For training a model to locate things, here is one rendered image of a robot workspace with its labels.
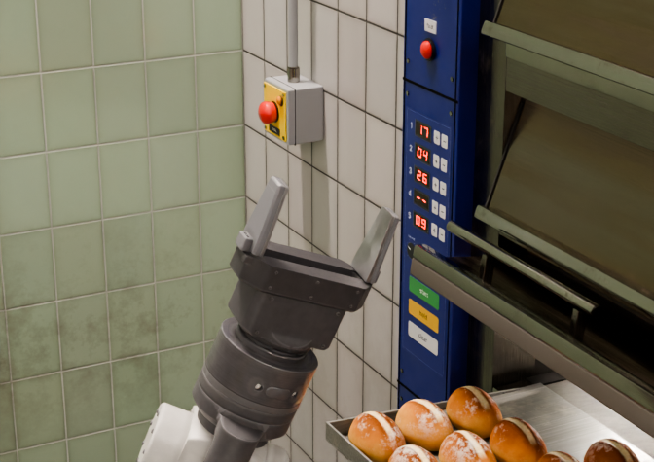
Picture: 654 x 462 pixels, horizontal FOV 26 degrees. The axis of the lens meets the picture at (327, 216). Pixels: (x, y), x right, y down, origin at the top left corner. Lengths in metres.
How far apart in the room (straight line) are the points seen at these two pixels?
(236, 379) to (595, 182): 0.79
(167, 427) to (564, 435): 0.90
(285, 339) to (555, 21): 0.79
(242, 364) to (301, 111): 1.32
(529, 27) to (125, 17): 1.01
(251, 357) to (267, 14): 1.55
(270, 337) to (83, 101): 1.56
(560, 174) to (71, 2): 1.09
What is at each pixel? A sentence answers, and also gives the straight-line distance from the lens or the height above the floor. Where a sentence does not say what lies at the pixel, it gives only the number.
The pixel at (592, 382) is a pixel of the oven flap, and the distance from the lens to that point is 1.64.
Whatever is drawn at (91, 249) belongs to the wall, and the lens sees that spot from 2.76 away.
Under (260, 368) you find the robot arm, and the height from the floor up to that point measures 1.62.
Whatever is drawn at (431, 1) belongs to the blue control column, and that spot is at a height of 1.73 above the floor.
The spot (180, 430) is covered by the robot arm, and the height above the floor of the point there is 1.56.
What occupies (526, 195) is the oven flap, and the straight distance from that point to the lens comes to 1.93.
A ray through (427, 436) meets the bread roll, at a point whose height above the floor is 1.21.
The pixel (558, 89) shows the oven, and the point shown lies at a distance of 1.86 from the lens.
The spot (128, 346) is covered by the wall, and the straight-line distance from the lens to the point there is 2.86.
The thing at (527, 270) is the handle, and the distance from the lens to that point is 1.79.
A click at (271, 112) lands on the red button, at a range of 2.46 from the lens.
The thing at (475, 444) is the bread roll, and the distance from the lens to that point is 1.85.
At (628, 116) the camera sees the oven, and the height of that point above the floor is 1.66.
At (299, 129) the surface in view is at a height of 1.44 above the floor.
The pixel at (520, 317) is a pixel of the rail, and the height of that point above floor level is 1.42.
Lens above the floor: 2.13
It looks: 20 degrees down
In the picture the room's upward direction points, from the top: straight up
